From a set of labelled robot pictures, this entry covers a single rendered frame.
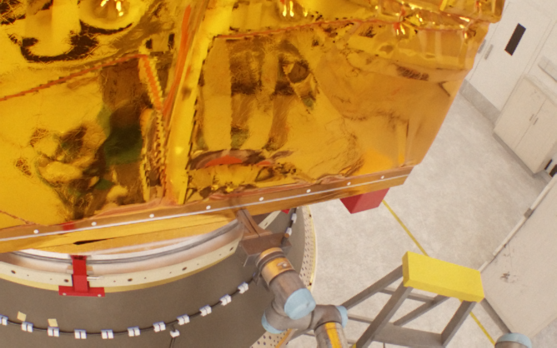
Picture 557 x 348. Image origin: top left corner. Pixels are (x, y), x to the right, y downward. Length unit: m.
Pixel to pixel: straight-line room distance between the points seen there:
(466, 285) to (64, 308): 1.48
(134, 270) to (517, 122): 6.97
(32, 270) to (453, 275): 1.52
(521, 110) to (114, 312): 6.99
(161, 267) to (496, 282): 3.51
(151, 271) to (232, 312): 0.42
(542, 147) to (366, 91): 6.45
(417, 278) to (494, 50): 6.94
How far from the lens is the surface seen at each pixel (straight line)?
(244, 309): 1.50
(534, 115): 7.45
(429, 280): 1.76
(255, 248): 1.14
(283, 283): 1.09
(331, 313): 1.21
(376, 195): 1.69
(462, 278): 1.89
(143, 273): 1.11
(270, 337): 1.69
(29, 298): 1.24
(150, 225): 1.14
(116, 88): 0.79
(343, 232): 4.06
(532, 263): 4.03
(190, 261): 1.16
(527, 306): 4.19
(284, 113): 1.00
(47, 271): 1.10
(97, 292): 1.12
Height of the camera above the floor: 2.62
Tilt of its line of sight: 37 degrees down
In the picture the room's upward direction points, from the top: 23 degrees clockwise
